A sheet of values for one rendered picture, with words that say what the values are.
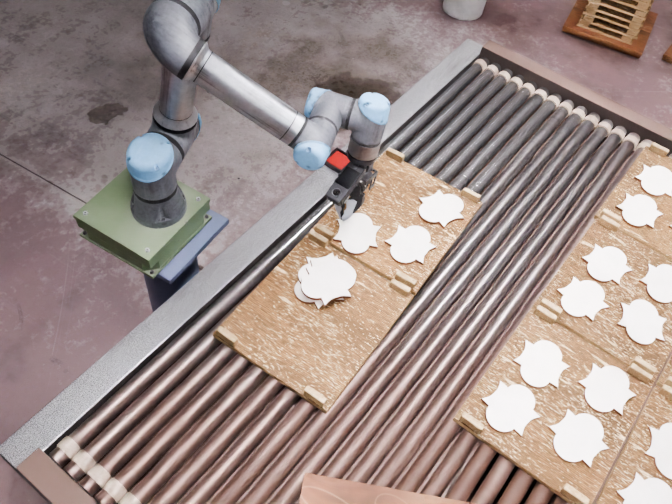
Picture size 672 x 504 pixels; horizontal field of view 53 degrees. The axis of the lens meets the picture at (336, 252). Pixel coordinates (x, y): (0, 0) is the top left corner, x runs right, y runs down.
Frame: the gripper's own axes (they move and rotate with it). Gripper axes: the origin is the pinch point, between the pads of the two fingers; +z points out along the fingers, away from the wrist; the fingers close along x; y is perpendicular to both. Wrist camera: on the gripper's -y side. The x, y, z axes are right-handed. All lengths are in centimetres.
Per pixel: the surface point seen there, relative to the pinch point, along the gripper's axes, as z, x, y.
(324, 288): 11.1, -6.6, -14.7
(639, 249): 2, -71, 55
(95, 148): 97, 162, 61
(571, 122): -4, -33, 96
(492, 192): 5, -26, 50
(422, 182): 5.5, -6.9, 38.2
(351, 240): 10.6, -2.3, 5.5
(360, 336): 16.1, -20.8, -17.6
